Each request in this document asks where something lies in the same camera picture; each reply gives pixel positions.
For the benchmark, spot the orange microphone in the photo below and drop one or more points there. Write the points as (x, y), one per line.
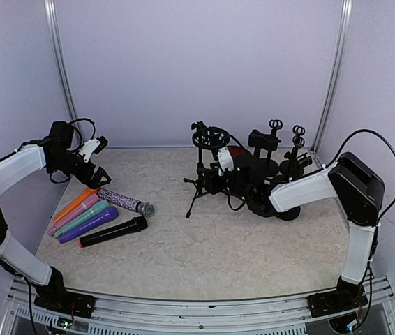
(74, 203)

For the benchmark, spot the pink microphone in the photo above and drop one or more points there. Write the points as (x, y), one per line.
(78, 209)

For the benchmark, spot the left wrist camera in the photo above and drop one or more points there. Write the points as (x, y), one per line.
(92, 146)

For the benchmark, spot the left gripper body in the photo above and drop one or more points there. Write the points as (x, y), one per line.
(83, 175)

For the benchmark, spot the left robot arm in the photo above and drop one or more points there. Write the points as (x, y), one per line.
(53, 153)

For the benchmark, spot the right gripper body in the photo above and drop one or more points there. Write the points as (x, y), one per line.
(211, 179)

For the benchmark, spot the black microphone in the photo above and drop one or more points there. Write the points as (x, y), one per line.
(136, 224)

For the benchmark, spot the aluminium corner frame post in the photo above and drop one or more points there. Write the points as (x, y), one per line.
(335, 73)

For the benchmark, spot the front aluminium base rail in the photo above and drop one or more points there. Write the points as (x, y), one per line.
(113, 314)

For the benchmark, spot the teal microphone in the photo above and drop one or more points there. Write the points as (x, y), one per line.
(88, 214)

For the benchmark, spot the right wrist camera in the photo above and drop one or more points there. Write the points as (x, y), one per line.
(225, 161)

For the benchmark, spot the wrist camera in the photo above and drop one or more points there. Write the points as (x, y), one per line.
(92, 146)
(225, 161)

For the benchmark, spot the black desk stand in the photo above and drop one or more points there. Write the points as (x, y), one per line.
(275, 125)

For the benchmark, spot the glitter microphone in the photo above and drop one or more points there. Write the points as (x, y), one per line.
(145, 209)

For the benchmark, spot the black tripod microphone stand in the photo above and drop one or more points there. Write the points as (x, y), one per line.
(209, 138)

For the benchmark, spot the purple microphone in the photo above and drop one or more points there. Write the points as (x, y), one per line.
(107, 215)

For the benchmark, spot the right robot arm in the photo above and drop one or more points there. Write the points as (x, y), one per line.
(241, 175)

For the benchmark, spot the left aluminium frame post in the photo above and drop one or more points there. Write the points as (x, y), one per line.
(51, 17)

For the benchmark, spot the red patterned coaster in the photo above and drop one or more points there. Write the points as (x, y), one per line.
(236, 151)

